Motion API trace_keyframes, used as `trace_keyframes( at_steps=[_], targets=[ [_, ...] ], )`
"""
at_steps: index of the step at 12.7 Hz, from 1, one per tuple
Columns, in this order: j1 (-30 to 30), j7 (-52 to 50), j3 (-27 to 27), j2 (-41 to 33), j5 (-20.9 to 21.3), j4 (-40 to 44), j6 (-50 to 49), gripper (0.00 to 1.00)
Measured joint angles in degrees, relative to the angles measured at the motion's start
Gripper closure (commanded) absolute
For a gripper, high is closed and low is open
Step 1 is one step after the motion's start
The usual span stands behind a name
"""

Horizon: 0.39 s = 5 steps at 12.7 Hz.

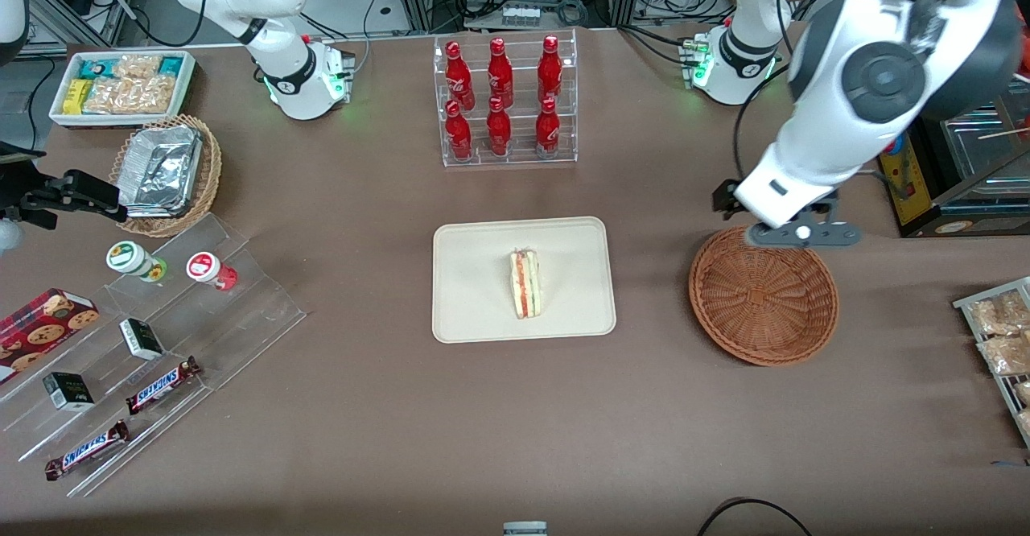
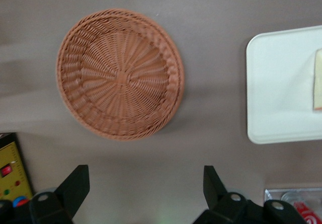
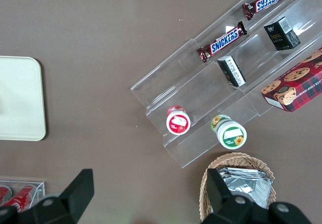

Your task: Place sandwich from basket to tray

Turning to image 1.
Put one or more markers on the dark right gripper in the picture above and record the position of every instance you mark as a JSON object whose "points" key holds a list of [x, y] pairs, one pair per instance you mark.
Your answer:
{"points": [[39, 195]]}

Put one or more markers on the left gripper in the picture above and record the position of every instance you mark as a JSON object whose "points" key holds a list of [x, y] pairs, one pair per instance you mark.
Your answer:
{"points": [[727, 195]]}

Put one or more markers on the triangular sandwich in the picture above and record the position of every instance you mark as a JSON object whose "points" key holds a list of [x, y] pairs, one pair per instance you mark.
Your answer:
{"points": [[525, 286]]}

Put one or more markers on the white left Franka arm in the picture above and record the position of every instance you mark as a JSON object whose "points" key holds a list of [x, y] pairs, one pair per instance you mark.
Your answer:
{"points": [[885, 77]]}

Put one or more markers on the silver foil tray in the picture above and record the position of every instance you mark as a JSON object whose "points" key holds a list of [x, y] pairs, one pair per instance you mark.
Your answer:
{"points": [[161, 170]]}

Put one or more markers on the round brown wicker basket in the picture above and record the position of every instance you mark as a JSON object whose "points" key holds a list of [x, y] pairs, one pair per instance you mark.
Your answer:
{"points": [[764, 303]]}

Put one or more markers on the light wicker basket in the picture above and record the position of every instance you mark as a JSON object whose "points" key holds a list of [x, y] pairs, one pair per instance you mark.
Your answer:
{"points": [[211, 174]]}

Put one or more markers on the tray of snack bags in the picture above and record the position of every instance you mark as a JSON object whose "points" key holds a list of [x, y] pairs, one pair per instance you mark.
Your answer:
{"points": [[966, 304]]}

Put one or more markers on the beige rectangular tray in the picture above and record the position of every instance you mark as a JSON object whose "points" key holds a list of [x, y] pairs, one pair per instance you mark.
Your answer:
{"points": [[475, 278]]}

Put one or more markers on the green lidded snack cup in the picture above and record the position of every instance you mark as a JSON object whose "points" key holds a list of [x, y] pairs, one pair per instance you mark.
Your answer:
{"points": [[129, 257]]}

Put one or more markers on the yellow snack packet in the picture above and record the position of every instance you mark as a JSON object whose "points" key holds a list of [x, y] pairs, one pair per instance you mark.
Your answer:
{"points": [[76, 96]]}

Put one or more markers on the large clear cracker bag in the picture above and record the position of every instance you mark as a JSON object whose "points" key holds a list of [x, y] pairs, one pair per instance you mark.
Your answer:
{"points": [[133, 96]]}

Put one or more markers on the red cookie box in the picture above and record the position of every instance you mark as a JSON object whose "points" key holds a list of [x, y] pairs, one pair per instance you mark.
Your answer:
{"points": [[40, 331]]}

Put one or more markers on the teal snack packet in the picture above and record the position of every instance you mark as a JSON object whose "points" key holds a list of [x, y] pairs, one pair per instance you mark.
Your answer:
{"points": [[170, 65], [96, 68]]}

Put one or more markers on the small clear cracker bag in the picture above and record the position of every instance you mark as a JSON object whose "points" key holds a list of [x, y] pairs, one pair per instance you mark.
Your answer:
{"points": [[138, 66]]}

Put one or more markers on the red lidded snack cup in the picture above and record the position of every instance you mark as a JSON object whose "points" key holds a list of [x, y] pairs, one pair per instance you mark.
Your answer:
{"points": [[205, 267]]}

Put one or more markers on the small black box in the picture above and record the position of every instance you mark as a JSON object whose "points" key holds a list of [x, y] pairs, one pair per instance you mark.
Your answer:
{"points": [[68, 391], [142, 339]]}

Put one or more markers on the white rectangular snack bin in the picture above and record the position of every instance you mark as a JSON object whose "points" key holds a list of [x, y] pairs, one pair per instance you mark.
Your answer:
{"points": [[187, 85]]}

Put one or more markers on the red cola bottle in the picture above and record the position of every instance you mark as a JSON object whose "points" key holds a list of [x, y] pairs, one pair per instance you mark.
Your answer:
{"points": [[548, 132], [500, 76], [550, 71], [498, 132], [458, 77], [459, 135]]}

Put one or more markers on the Snickers chocolate bar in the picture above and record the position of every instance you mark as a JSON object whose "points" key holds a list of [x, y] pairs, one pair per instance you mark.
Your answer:
{"points": [[161, 385], [87, 449]]}

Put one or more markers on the clear acrylic stepped display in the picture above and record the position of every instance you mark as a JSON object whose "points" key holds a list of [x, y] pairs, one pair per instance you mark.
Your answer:
{"points": [[241, 319]]}

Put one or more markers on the black food warmer case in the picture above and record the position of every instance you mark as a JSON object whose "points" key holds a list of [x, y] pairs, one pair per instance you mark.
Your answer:
{"points": [[966, 190]]}

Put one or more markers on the clear acrylic bottle rack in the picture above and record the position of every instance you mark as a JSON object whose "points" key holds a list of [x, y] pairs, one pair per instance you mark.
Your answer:
{"points": [[519, 37]]}

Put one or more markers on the white power strip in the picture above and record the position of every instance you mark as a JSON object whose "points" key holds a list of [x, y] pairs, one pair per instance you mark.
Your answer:
{"points": [[520, 15]]}

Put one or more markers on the clear bag of snacks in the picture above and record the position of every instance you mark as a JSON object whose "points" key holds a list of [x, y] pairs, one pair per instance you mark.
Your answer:
{"points": [[1002, 315], [1006, 355]]}

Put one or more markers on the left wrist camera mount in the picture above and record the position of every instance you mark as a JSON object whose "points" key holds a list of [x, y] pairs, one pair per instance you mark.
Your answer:
{"points": [[829, 235]]}

